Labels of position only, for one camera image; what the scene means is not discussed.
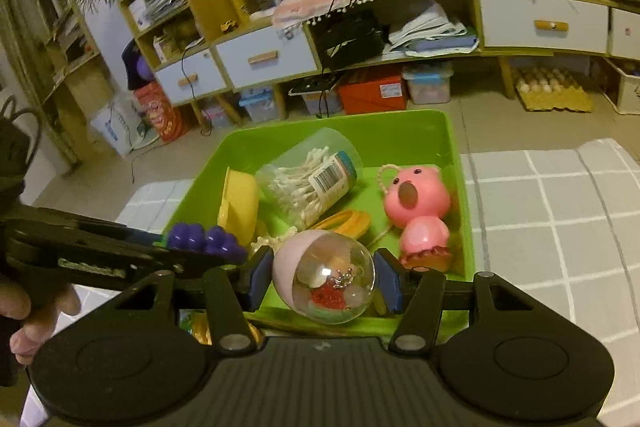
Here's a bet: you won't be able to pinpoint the person's left hand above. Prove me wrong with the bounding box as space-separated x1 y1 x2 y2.
0 279 82 366

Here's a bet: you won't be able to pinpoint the grey checked tablecloth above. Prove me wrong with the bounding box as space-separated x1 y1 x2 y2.
20 137 640 427

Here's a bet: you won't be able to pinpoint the clear box pink contents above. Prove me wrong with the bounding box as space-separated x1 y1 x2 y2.
402 62 454 106

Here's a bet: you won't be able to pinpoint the purple toy grapes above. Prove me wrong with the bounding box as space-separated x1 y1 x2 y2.
160 223 248 259

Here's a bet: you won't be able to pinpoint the green plastic box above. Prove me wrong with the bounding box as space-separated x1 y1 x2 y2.
160 108 476 339

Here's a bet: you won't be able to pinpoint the stack of papers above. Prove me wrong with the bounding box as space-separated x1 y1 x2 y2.
127 0 189 30

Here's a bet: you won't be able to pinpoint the rattan shelf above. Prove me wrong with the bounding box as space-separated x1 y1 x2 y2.
0 0 107 168

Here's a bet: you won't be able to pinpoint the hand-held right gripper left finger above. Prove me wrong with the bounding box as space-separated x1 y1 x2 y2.
100 248 275 354

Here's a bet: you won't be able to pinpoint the blue lid storage box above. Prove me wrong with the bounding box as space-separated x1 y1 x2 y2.
239 89 279 124

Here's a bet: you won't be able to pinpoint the white plastic bag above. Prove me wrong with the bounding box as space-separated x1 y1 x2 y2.
90 99 151 158

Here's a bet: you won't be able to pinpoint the clear pink capsule egg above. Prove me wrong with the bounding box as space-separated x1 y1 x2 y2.
271 229 376 326

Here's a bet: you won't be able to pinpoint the clear cotton swab container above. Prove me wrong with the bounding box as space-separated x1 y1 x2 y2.
255 129 365 231

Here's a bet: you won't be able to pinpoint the red orange printed bag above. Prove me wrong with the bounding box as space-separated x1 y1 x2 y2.
132 82 189 144

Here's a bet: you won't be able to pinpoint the yellow toy pot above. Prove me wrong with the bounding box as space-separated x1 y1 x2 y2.
217 167 262 249

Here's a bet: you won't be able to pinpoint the long wooden cabinet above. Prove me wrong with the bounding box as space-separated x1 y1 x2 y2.
117 0 640 128

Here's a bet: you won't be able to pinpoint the folded clothes pile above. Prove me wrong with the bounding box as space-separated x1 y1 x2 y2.
382 2 481 58

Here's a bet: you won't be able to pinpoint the egg trays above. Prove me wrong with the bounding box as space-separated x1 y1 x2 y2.
512 67 594 113

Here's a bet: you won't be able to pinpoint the toy corn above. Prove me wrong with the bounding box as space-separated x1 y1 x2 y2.
177 309 263 346

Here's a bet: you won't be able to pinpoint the white cut-out storage box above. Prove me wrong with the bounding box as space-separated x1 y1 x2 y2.
602 57 640 116

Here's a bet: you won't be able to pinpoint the black bag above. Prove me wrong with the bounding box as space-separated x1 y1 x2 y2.
310 9 391 70

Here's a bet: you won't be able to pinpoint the pink toy pig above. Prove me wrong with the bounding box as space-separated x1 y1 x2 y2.
377 163 456 271

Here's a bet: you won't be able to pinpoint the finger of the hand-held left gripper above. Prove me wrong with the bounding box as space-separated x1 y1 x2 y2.
4 239 247 290
29 206 169 245

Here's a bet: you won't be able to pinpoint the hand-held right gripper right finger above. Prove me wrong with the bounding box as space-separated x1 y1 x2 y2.
372 248 566 355

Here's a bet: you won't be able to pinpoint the clear storage box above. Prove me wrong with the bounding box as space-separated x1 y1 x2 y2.
300 92 344 116
201 99 237 128

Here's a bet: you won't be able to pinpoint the cream plastic toy piece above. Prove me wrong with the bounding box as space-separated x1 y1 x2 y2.
250 229 299 254

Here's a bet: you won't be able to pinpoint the white drawer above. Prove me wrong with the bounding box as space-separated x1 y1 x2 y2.
477 0 611 56
610 7 640 60
154 49 229 106
212 27 321 91

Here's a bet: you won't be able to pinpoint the red cardboard box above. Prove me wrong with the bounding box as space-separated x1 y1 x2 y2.
337 74 409 116

